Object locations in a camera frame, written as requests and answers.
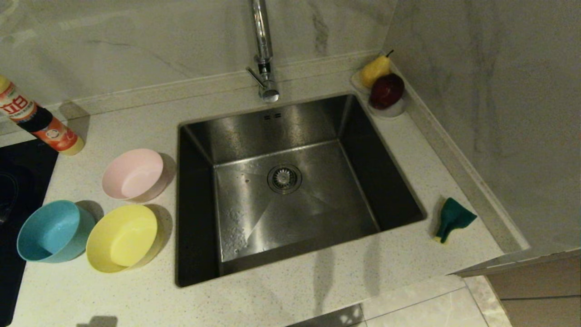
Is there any small white dish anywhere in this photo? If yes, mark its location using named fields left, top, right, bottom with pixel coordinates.
left=350, top=68, right=408, bottom=119

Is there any black glass cooktop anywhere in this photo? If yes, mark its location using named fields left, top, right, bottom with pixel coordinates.
left=0, top=139, right=59, bottom=325

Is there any stainless steel sink basin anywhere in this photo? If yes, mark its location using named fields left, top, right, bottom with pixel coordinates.
left=175, top=92, right=427, bottom=288

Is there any yellow plastic bowl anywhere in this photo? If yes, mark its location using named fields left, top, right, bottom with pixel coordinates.
left=85, top=204, right=165, bottom=274

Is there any wood tone cabinet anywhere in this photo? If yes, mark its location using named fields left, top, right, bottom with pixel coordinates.
left=486, top=257, right=581, bottom=327

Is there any yellow pear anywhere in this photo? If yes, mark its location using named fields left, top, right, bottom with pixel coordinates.
left=360, top=49, right=394, bottom=89

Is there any green and yellow sponge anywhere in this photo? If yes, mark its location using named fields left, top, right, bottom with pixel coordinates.
left=433, top=197, right=478, bottom=244

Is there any dish soap bottle orange label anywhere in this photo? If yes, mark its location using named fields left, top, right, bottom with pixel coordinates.
left=0, top=75, right=86, bottom=156

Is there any chrome kitchen faucet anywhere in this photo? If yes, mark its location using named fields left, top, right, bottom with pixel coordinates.
left=246, top=0, right=280, bottom=103

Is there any blue plastic bowl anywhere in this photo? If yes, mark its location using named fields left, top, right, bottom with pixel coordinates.
left=16, top=200, right=97, bottom=264

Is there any pink plastic bowl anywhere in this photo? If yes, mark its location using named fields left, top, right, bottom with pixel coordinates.
left=101, top=148, right=169, bottom=203

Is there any round metal drain strainer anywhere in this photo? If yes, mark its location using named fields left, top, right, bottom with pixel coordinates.
left=267, top=163, right=303, bottom=195

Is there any dark red apple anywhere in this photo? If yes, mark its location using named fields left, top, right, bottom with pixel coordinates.
left=369, top=73, right=405, bottom=110

